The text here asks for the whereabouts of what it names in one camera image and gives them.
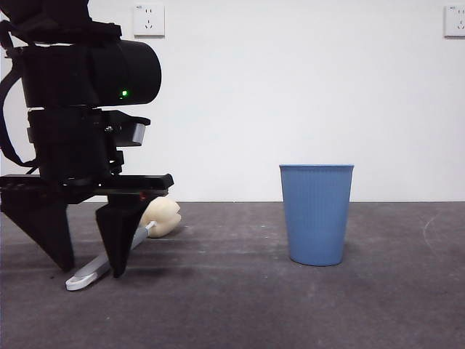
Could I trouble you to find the grey handled sponge cup brush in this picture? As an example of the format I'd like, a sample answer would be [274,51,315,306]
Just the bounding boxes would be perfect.
[65,198,182,292]

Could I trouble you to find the blue ribbed plastic cup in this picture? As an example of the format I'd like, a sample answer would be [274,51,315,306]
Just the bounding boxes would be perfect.
[278,164,355,268]

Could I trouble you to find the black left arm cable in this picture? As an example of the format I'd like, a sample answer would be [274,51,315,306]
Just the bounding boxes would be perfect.
[0,20,39,175]

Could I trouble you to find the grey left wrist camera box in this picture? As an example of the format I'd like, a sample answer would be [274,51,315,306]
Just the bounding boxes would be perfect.
[108,115,151,148]

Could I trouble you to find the white wall socket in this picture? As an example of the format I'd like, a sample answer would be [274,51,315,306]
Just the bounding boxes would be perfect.
[133,3,166,38]
[443,5,465,39]

